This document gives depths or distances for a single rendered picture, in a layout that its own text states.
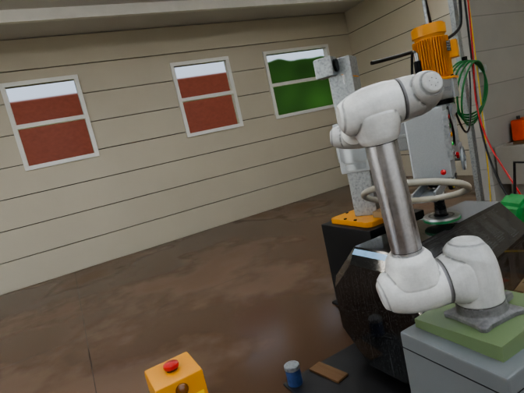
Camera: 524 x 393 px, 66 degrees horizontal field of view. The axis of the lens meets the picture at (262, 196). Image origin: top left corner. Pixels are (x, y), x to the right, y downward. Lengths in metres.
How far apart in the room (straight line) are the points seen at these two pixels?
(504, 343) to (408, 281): 0.31
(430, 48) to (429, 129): 0.84
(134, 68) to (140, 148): 1.47
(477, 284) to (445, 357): 0.26
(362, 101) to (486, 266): 0.65
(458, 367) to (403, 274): 0.33
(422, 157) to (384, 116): 1.33
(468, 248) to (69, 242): 7.05
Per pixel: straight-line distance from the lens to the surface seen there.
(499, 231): 2.91
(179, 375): 1.09
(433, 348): 1.54
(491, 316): 1.53
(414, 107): 1.31
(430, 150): 2.56
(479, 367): 1.45
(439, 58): 3.22
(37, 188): 7.78
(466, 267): 1.45
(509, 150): 5.55
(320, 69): 3.29
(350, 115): 1.26
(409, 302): 1.42
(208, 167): 8.23
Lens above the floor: 1.60
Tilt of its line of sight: 8 degrees down
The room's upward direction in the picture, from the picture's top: 13 degrees counter-clockwise
